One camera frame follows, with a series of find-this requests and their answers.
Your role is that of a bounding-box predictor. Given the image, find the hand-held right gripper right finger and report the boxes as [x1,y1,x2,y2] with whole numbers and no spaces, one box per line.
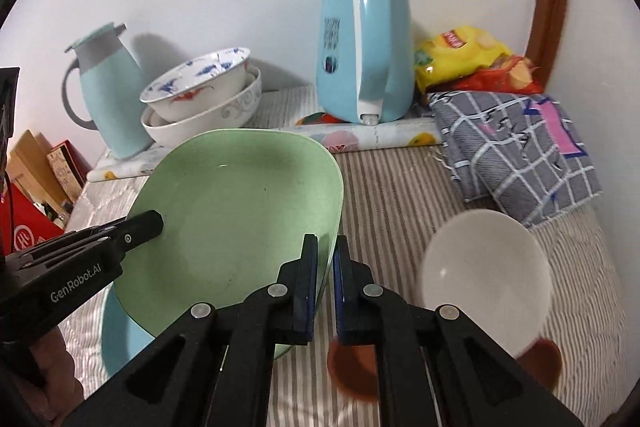
[333,234,583,427]

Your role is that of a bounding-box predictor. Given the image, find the fruit print table mat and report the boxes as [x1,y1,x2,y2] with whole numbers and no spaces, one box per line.
[87,84,446,182]

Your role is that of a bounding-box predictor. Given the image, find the grey plaid cloth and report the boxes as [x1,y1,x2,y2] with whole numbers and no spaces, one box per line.
[429,91,603,228]

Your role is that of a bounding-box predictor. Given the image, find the yellow chip bag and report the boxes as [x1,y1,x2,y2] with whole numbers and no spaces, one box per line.
[414,25,516,94]

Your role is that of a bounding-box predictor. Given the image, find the light blue thermos jug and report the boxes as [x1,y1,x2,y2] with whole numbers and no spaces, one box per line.
[62,23,156,160]

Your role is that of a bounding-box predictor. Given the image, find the person's left hand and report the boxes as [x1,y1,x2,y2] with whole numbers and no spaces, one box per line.
[34,329,87,424]

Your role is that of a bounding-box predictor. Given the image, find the light blue electric kettle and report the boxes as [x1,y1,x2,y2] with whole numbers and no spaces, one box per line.
[316,0,415,126]

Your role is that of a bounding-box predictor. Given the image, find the small brown bowl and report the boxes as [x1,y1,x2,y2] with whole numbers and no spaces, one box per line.
[326,337,563,404]

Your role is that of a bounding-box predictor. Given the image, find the fish pattern white bowl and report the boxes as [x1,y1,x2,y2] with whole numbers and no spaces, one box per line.
[139,47,251,122]

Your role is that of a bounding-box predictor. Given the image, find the red box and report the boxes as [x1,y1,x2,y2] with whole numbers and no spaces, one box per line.
[0,184,66,253]

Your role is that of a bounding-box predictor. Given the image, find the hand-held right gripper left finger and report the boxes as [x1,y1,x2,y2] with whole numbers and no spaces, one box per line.
[65,234,319,427]

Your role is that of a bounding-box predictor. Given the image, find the green square plate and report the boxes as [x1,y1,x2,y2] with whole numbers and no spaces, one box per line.
[112,128,345,362]

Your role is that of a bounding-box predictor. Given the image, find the brown cardboard box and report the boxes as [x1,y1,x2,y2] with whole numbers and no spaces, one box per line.
[7,129,93,212]

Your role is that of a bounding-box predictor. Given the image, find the striped quilted cover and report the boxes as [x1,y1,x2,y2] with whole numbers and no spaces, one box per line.
[65,84,631,427]

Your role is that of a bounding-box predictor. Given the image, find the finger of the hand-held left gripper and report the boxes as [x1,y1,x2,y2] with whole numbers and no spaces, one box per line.
[107,209,166,255]

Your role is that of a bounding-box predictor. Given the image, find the plain white bowl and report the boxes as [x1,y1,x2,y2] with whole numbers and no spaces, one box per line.
[140,66,263,149]
[417,208,553,358]

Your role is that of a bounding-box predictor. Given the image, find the red snack bag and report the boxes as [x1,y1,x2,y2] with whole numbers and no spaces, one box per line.
[450,56,545,96]

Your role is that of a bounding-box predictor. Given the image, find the light blue plate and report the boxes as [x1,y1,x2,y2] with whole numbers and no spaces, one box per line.
[101,294,156,380]

